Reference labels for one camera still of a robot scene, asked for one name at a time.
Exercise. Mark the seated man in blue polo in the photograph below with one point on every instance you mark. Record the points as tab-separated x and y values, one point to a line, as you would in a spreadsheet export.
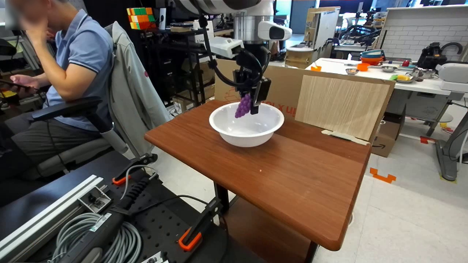
82	48

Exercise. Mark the white work desk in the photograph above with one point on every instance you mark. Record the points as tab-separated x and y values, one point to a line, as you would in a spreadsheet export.
374	77

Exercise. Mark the grey jacket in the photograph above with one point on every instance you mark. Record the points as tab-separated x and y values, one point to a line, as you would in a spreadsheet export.
131	96

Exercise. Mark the white plastic basin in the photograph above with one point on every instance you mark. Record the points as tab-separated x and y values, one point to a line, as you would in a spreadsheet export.
248	133

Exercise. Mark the white board panel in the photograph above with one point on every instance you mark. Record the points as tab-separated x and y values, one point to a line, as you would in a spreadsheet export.
414	33

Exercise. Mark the light corrugated cardboard panel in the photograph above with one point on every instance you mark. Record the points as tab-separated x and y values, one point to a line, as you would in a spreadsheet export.
340	103

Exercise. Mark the black metal table frame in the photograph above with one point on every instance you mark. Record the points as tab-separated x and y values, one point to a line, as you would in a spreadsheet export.
221	198

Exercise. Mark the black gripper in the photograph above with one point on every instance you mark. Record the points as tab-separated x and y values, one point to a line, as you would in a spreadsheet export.
253	73

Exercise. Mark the white box device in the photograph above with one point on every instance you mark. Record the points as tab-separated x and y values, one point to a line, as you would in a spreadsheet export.
223	46

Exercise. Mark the brown cardboard carton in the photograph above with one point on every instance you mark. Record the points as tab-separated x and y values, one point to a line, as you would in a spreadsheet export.
387	138

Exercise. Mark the wooden lower table shelf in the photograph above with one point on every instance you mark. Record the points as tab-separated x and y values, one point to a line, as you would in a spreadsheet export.
263	233

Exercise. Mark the yellow green toy item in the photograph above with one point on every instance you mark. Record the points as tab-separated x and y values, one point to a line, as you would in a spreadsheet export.
402	77

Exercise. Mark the black machine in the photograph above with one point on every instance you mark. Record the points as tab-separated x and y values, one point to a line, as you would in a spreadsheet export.
431	55

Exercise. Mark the grey metal stand base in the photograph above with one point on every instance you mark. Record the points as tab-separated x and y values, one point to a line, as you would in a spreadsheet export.
450	150

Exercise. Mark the black clamp with orange trigger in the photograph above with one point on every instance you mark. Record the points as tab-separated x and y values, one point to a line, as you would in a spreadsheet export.
139	162
202	219

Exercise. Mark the colourful block toy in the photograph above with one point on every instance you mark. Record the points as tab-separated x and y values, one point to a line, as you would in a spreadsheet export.
140	17

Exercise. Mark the silver aluminium rail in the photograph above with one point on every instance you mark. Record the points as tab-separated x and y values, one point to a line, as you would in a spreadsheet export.
48	211

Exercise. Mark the black base board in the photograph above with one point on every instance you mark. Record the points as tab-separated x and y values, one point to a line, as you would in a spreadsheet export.
161	219

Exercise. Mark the beige box cabinet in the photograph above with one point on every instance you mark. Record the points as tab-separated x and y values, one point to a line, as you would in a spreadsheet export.
321	26

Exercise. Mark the orange small container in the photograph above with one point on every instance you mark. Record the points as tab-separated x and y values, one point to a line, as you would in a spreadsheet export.
362	65

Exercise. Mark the white rounded box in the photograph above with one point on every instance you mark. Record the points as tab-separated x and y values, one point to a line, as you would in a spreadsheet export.
453	73

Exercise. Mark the purple toy grapes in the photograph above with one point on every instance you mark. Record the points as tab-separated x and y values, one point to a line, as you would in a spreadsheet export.
241	108

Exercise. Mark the office chair with black armrest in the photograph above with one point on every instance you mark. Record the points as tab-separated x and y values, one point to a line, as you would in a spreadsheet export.
67	108

